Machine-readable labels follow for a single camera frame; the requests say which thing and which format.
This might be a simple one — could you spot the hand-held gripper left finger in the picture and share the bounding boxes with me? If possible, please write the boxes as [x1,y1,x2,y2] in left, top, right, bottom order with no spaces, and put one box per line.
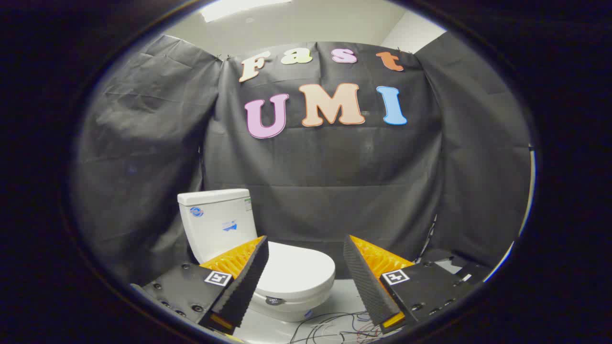
[130,235,270,336]

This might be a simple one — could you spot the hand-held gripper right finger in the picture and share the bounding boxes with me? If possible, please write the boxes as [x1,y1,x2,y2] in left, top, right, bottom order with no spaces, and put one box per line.
[343,234,474,335]

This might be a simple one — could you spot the white toilet lid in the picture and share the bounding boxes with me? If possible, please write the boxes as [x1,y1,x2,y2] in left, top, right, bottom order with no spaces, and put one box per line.
[253,240,336,302]

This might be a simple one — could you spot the white ceramic toilet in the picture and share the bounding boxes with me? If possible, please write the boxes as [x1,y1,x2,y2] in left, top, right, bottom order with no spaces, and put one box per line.
[177,189,336,323]

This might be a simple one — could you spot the black backdrop cloth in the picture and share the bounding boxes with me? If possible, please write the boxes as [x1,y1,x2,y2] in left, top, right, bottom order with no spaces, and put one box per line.
[72,32,534,287]

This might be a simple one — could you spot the tangle of cables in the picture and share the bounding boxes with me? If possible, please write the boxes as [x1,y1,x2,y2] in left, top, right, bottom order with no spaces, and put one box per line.
[287,311,397,344]

